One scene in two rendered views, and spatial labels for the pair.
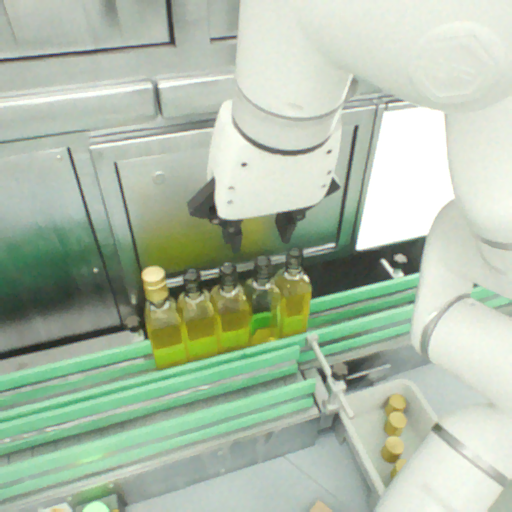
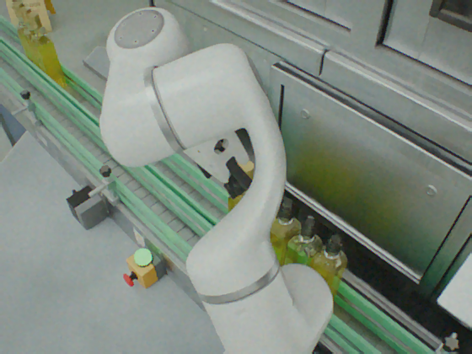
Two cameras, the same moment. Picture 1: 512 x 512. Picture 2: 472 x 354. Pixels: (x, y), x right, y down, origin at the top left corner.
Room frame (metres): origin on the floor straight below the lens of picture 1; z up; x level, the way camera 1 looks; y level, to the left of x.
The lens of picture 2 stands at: (0.17, -0.41, 1.81)
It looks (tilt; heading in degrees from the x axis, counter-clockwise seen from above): 47 degrees down; 63
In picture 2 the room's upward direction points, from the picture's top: straight up
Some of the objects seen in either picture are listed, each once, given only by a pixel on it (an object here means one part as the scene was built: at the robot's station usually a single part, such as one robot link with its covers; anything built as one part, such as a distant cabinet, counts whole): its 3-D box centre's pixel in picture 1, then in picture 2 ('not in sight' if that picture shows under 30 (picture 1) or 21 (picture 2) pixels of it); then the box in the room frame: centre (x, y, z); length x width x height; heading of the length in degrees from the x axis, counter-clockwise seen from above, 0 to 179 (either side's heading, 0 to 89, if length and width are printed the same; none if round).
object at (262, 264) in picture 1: (262, 272); (308, 228); (0.52, -0.02, 1.12); 0.03 x 0.03 x 0.05
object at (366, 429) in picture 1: (397, 448); not in sight; (0.37, -0.27, 0.80); 0.22 x 0.17 x 0.09; 18
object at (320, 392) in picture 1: (318, 398); not in sight; (0.45, -0.13, 0.85); 0.09 x 0.04 x 0.07; 18
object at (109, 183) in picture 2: not in sight; (102, 190); (0.20, 0.42, 0.94); 0.07 x 0.04 x 0.13; 18
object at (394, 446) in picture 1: (392, 449); not in sight; (0.37, -0.27, 0.79); 0.04 x 0.04 x 0.04
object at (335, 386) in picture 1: (329, 377); not in sight; (0.43, -0.13, 0.95); 0.17 x 0.03 x 0.12; 18
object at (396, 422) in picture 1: (395, 424); not in sight; (0.42, -0.28, 0.79); 0.04 x 0.04 x 0.04
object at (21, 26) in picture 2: not in sight; (30, 40); (0.15, 1.15, 1.02); 0.06 x 0.06 x 0.28; 18
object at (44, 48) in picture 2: not in sight; (45, 52); (0.18, 1.05, 1.02); 0.06 x 0.06 x 0.28; 18
